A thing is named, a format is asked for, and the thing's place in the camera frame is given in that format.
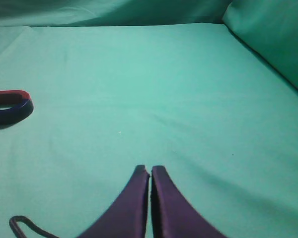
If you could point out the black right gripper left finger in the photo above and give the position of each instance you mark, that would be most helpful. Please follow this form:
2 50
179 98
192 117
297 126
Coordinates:
127 215

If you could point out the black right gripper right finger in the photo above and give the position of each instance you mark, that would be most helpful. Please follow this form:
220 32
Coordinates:
172 216

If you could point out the red and blue oval magnet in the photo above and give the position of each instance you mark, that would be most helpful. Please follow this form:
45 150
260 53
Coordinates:
15 106

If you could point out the green cloth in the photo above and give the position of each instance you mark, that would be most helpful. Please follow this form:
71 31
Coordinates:
206 88

